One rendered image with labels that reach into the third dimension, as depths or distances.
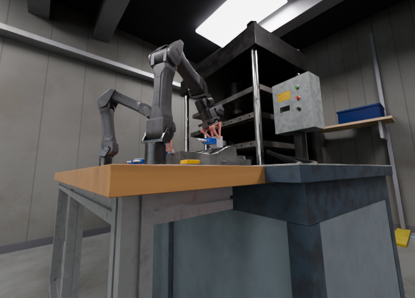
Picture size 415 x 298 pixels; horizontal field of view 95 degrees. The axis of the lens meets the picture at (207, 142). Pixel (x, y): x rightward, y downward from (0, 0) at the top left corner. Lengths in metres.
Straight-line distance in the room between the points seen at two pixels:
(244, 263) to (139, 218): 0.39
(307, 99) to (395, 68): 2.43
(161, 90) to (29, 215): 2.56
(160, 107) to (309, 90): 1.13
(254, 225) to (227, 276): 0.20
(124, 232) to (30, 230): 2.76
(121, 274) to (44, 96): 2.92
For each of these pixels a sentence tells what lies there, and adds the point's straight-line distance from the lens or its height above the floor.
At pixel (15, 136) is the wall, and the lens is 3.02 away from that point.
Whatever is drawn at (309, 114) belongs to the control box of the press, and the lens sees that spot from 1.48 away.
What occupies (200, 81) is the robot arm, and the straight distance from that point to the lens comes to 0.88.
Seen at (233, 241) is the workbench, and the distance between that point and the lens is 0.64.
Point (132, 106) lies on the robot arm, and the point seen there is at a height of 1.15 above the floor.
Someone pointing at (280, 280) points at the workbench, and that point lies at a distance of 0.56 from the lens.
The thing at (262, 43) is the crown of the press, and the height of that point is 1.84.
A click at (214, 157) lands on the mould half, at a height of 0.86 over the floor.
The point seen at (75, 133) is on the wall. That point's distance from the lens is 3.04.
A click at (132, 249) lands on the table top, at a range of 0.30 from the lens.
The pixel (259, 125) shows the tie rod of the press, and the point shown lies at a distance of 1.55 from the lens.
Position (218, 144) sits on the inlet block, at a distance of 0.90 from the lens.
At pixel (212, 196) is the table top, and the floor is 0.74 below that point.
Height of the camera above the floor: 0.79
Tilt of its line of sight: 9 degrees up
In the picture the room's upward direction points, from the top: 1 degrees counter-clockwise
